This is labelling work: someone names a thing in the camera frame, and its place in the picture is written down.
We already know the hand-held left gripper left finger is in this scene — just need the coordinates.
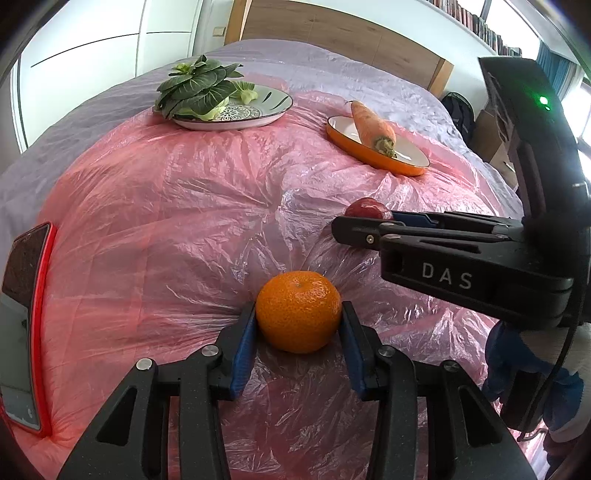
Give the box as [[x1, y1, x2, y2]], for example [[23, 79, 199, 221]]
[[56, 301, 257, 480]]

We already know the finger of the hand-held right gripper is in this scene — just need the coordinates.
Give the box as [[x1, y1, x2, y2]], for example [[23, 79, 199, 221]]
[[331, 215, 526, 254], [389, 210, 523, 228]]

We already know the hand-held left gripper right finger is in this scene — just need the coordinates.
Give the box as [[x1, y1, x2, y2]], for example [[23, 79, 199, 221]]
[[339, 301, 539, 480]]

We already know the red apple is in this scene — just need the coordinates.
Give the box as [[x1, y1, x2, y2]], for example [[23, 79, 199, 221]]
[[345, 198, 394, 221]]

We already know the orange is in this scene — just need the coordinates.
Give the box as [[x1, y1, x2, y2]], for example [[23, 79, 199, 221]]
[[256, 271, 343, 354]]

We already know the person's right hand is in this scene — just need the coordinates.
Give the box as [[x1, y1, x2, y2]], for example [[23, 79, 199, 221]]
[[480, 320, 585, 445]]

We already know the wooden dresser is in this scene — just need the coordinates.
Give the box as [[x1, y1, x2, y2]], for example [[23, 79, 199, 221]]
[[473, 108, 518, 188]]

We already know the carrot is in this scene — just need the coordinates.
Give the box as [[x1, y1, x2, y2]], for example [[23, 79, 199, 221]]
[[351, 100, 398, 158]]

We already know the black backpack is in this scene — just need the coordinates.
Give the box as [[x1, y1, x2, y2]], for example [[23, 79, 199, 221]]
[[441, 92, 476, 144]]

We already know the orange plate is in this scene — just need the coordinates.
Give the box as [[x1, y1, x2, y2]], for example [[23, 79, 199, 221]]
[[326, 115, 430, 177]]

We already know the long teal curtain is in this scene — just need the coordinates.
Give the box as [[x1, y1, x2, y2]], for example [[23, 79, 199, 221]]
[[536, 44, 583, 93]]

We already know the pink plastic sheet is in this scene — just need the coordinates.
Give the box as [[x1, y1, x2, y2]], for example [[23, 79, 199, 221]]
[[0, 90, 555, 480]]

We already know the patterned plate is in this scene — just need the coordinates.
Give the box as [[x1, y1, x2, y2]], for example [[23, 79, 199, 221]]
[[172, 84, 294, 131]]

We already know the wooden headboard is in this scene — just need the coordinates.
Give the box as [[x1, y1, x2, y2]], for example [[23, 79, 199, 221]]
[[229, 0, 454, 95]]

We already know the row of books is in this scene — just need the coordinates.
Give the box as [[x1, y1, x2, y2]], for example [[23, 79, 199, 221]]
[[427, 0, 522, 56]]

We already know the small bok choy piece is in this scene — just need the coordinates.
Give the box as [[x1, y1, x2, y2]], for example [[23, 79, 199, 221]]
[[231, 81, 257, 104]]

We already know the smartphone with red case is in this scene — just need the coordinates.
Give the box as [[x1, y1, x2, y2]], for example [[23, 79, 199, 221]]
[[0, 222, 58, 437]]

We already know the white wardrobe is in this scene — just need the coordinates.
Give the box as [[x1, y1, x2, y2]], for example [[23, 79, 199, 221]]
[[11, 0, 204, 153]]

